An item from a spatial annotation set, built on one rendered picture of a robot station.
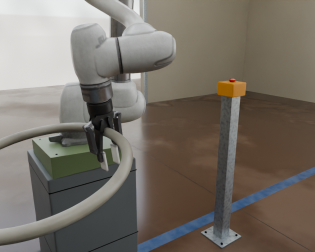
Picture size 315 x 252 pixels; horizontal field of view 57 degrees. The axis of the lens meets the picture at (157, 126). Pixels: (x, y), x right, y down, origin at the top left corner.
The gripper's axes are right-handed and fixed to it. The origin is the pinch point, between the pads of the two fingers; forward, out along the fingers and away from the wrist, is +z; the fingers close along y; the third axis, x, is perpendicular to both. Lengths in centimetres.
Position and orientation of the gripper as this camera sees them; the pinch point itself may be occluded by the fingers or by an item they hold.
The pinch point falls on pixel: (109, 157)
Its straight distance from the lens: 96.7
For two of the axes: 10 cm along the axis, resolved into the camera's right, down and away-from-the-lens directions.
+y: -6.7, 3.7, -6.4
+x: 7.4, 2.3, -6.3
